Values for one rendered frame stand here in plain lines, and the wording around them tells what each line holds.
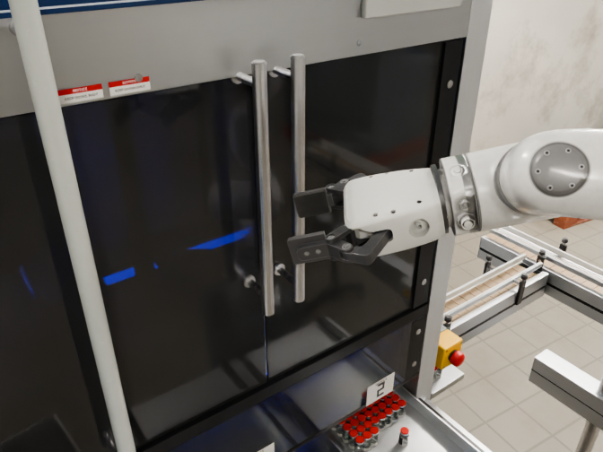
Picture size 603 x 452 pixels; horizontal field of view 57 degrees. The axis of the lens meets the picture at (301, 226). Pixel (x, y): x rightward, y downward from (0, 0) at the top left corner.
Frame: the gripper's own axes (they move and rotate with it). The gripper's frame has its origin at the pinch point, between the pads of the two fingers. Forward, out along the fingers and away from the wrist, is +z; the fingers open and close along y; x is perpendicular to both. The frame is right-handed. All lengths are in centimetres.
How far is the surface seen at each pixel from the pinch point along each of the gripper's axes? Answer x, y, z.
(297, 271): -19.5, 18.6, 6.7
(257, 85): 11.6, 16.7, 3.6
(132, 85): 16.5, 12.3, 17.3
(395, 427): -86, 38, 0
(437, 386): -90, 52, -12
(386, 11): 12.0, 36.6, -14.7
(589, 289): -101, 92, -65
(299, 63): 12.0, 20.5, -1.9
